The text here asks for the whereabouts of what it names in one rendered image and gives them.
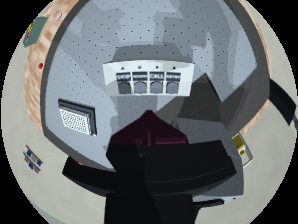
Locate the white control panel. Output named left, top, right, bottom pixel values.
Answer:
left=103, top=58, right=194, bottom=97

